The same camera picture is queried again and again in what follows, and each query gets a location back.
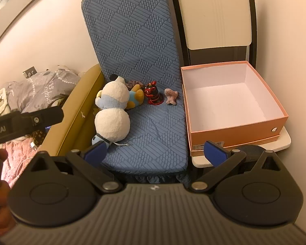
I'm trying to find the pink fluffy blanket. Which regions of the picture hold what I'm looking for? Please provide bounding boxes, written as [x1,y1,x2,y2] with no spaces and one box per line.
[1,139,39,184]

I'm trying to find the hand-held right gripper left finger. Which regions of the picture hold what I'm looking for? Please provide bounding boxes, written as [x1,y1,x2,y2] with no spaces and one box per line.
[31,141,123,194]

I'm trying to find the framed wall picture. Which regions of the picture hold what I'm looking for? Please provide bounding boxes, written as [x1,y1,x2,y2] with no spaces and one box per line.
[0,0,49,55]

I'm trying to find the red black toy figurine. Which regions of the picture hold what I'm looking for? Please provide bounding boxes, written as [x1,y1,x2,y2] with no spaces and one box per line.
[144,80,164,106]

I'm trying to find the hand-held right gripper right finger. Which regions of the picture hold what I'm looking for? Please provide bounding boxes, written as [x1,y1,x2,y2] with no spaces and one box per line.
[190,140,282,193]

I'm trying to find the white charging cable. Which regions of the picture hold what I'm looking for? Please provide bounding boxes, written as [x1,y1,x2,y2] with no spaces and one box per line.
[14,141,40,176]

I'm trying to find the person's left hand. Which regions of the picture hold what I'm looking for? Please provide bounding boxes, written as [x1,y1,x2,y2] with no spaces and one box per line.
[0,148,17,236]

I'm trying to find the blue textured seat cushion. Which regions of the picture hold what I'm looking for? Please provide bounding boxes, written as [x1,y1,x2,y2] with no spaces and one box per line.
[81,0,189,176]

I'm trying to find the white blue penguin plush toy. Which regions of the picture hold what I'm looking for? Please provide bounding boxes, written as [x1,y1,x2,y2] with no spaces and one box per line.
[91,74,133,148]

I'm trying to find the dark patterned cloth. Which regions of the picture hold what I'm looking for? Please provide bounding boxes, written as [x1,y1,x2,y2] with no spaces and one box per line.
[31,130,48,148]

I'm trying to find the grey printed blanket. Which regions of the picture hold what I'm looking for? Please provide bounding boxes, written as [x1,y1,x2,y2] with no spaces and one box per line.
[0,68,82,115]

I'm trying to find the brown bear plush toy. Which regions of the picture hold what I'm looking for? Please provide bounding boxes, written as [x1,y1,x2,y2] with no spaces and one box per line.
[127,84,145,110]

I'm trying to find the orange pink cardboard box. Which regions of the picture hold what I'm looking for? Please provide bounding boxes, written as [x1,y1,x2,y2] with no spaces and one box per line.
[181,61,289,150]

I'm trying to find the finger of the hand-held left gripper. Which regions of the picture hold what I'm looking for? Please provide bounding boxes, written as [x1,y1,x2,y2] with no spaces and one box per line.
[11,106,64,134]

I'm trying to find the wall socket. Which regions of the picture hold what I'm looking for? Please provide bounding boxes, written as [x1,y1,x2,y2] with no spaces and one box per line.
[23,67,37,78]

